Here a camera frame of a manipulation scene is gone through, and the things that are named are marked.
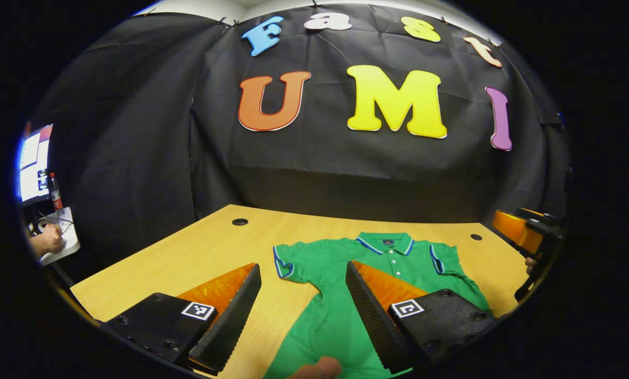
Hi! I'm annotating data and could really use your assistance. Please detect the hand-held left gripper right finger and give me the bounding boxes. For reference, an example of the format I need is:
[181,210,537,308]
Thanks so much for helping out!
[345,261,499,375]

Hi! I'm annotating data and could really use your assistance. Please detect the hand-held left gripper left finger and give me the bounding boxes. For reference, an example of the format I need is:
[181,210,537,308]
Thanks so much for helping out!
[101,262,262,375]

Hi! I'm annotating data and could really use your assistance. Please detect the green T-shirt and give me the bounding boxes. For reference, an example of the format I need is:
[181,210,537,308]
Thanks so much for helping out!
[264,232,493,379]

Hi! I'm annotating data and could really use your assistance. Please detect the black backdrop cloth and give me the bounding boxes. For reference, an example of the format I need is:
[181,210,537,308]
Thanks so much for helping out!
[27,3,570,269]

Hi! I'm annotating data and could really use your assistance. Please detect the white paper sheet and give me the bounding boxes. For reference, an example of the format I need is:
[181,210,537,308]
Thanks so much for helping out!
[38,206,81,265]

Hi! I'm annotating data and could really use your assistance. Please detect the red bottle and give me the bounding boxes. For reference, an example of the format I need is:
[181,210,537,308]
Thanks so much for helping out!
[49,172,64,214]

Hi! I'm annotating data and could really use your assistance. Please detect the computer monitor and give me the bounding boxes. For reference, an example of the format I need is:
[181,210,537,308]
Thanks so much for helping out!
[18,124,54,203]

